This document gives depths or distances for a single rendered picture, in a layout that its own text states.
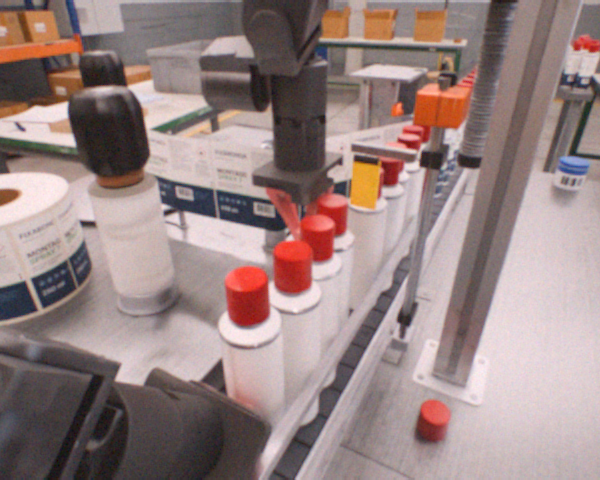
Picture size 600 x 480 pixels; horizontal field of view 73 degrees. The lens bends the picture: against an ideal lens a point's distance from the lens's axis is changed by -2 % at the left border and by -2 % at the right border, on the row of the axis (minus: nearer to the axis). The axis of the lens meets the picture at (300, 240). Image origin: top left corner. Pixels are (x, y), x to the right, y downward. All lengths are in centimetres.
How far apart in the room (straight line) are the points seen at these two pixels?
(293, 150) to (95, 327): 37
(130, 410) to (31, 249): 45
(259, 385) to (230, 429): 6
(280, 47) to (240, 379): 27
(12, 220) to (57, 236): 6
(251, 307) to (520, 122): 29
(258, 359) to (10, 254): 40
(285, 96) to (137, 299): 35
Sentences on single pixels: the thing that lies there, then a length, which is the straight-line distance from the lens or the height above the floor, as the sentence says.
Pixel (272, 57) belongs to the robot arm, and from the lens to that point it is 38.
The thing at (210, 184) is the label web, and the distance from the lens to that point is 73.
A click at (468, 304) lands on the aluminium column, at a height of 95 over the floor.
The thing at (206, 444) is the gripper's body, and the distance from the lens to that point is 28.
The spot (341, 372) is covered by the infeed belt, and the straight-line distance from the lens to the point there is 52.
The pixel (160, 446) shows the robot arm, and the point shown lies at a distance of 24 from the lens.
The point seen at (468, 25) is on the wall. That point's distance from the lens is 796.
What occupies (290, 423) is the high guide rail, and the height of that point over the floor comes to 96.
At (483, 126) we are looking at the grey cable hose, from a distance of 56.
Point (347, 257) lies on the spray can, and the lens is 44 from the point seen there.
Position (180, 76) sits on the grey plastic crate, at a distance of 247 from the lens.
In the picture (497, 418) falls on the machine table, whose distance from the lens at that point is 59.
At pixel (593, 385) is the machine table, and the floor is 83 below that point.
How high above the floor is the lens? 127
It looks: 31 degrees down
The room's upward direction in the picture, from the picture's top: straight up
